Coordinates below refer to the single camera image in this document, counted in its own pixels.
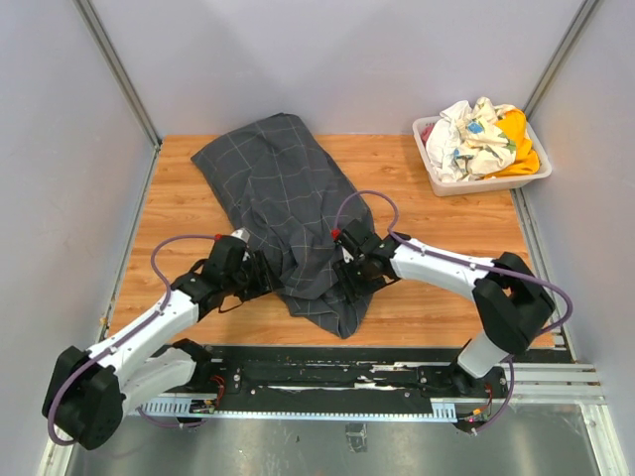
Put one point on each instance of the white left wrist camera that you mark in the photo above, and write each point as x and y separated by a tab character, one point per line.
241	234

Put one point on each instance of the dark grey checked pillowcase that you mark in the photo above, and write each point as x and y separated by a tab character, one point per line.
272	178

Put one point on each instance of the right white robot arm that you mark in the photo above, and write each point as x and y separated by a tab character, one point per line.
512	304

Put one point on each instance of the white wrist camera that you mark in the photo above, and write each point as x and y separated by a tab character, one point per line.
241	234
347	257

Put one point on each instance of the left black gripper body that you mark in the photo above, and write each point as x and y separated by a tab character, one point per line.
250	282

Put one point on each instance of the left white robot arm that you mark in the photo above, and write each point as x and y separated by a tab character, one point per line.
92	390

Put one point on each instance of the yellow cloth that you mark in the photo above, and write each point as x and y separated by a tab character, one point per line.
527	162

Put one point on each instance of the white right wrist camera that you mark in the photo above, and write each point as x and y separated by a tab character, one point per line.
347	257

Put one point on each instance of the crumpled patterned white cloth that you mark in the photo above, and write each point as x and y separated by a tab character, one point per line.
468	142

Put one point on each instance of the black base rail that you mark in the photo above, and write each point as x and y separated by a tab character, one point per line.
294	380

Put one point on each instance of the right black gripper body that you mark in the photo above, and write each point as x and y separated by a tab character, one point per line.
356	279

